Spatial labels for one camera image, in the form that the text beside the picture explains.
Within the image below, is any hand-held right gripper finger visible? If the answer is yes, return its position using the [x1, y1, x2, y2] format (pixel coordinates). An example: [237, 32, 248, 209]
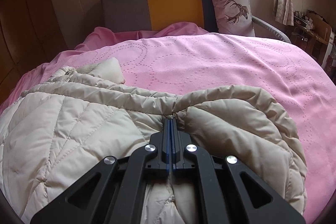
[171, 118, 306, 224]
[30, 118, 172, 224]

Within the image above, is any beige puffer jacket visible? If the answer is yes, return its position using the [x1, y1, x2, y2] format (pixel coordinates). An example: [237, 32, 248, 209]
[0, 57, 308, 224]

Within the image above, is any pink dotted blanket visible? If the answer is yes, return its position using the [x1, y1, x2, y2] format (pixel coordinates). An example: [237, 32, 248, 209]
[39, 31, 336, 216]

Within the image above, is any pink bed sheet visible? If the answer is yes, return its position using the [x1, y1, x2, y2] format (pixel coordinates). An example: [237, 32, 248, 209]
[0, 21, 211, 114]

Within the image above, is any grey yellow blue headboard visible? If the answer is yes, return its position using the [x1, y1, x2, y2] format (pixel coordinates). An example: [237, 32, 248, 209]
[101, 0, 240, 33]

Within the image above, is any white deer print pillow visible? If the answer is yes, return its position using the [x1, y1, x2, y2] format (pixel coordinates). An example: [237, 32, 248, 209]
[205, 0, 256, 38]

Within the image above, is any cluttered wooden desk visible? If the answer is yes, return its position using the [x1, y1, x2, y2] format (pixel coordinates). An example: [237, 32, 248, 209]
[291, 10, 336, 67]

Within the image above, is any brown wooden wardrobe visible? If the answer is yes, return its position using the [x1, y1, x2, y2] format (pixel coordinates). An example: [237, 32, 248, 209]
[0, 0, 69, 105]

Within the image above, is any white cardboard box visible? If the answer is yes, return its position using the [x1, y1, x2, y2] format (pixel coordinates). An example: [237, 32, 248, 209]
[322, 29, 336, 67]

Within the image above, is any grey bed rail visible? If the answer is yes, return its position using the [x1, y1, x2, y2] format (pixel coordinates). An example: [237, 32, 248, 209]
[251, 15, 292, 44]

